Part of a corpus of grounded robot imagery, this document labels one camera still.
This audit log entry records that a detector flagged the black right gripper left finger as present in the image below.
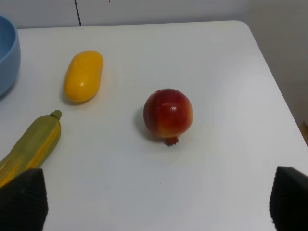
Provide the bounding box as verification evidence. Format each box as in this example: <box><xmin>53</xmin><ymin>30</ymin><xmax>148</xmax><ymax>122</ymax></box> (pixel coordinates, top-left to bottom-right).
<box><xmin>0</xmin><ymin>168</ymin><xmax>49</xmax><ymax>231</ymax></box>

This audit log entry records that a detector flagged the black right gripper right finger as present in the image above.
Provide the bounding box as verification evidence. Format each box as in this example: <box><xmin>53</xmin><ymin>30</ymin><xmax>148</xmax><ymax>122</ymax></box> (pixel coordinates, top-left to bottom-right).
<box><xmin>269</xmin><ymin>166</ymin><xmax>308</xmax><ymax>231</ymax></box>

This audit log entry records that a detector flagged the yellow mango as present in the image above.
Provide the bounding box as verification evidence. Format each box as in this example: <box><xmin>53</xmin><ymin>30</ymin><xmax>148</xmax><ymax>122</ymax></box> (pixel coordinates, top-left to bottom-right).
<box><xmin>64</xmin><ymin>51</ymin><xmax>103</xmax><ymax>103</ymax></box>

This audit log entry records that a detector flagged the red pomegranate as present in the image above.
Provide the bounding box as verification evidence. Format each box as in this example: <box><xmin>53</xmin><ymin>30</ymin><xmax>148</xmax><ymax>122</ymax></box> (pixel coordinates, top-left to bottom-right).
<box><xmin>143</xmin><ymin>89</ymin><xmax>193</xmax><ymax>146</ymax></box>

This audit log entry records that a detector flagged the blue bowl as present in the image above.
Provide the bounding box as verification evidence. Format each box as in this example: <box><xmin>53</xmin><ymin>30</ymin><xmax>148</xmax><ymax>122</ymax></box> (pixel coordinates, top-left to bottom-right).
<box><xmin>0</xmin><ymin>16</ymin><xmax>21</xmax><ymax>97</ymax></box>

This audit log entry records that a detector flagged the corn cob with green husk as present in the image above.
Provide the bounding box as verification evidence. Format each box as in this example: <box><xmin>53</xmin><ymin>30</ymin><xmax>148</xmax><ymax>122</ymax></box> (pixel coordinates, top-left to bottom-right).
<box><xmin>0</xmin><ymin>110</ymin><xmax>62</xmax><ymax>187</ymax></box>

